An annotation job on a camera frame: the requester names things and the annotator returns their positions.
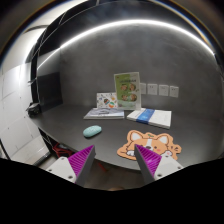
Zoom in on white book blue band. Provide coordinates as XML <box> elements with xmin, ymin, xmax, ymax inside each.
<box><xmin>127</xmin><ymin>108</ymin><xmax>172</xmax><ymax>129</ymax></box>

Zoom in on white wall socket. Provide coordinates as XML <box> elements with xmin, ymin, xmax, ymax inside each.
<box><xmin>147</xmin><ymin>84</ymin><xmax>158</xmax><ymax>95</ymax></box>
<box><xmin>140</xmin><ymin>83</ymin><xmax>147</xmax><ymax>94</ymax></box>
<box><xmin>159</xmin><ymin>85</ymin><xmax>169</xmax><ymax>96</ymax></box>
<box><xmin>169</xmin><ymin>86</ymin><xmax>179</xmax><ymax>98</ymax></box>

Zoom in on small colourful upright card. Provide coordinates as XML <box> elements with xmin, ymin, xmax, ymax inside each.
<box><xmin>96</xmin><ymin>92</ymin><xmax>117</xmax><ymax>108</ymax></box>

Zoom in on dark monitor panel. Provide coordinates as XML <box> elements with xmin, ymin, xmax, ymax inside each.
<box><xmin>37</xmin><ymin>72</ymin><xmax>63</xmax><ymax>112</ymax></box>

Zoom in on green upright picture book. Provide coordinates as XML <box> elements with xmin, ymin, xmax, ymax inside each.
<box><xmin>114</xmin><ymin>72</ymin><xmax>141</xmax><ymax>110</ymax></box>

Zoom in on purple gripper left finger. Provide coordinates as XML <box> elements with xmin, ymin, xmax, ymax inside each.
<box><xmin>45</xmin><ymin>144</ymin><xmax>97</xmax><ymax>188</ymax></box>

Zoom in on corgi shaped mouse pad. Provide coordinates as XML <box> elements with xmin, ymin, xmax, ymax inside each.
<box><xmin>117</xmin><ymin>130</ymin><xmax>182</xmax><ymax>160</ymax></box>

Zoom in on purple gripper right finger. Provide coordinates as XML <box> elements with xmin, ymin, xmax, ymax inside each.
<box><xmin>134</xmin><ymin>143</ymin><xmax>184</xmax><ymax>186</ymax></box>

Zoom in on grey flat book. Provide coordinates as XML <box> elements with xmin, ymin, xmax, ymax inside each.
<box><xmin>84</xmin><ymin>108</ymin><xmax>124</xmax><ymax>119</ymax></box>

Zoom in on red cables under table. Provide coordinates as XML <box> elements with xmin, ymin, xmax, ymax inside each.
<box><xmin>52</xmin><ymin>142</ymin><xmax>75</xmax><ymax>158</ymax></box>

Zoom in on mint green computer mouse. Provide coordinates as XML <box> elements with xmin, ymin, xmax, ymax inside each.
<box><xmin>83</xmin><ymin>125</ymin><xmax>102</xmax><ymax>138</ymax></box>

